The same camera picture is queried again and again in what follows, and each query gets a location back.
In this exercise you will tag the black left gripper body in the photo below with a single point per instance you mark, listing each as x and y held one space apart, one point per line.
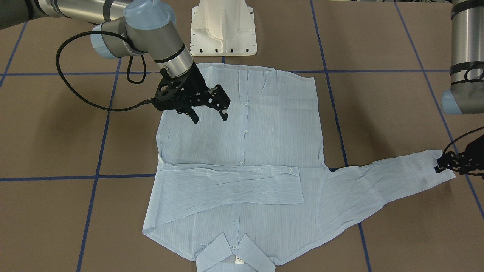
450 162

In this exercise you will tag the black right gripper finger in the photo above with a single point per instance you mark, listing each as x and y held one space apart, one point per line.
224 115
193 115

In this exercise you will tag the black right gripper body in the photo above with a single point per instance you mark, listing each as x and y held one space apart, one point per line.
195 82

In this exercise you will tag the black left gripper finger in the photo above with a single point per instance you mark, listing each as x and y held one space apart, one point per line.
442 162
438 169

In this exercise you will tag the light blue striped shirt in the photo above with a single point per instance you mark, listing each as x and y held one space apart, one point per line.
254 192

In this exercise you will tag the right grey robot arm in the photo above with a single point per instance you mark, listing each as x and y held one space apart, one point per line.
129 28

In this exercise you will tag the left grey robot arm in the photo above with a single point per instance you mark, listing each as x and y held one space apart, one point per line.
466 92

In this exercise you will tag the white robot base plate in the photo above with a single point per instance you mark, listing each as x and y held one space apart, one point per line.
223 28

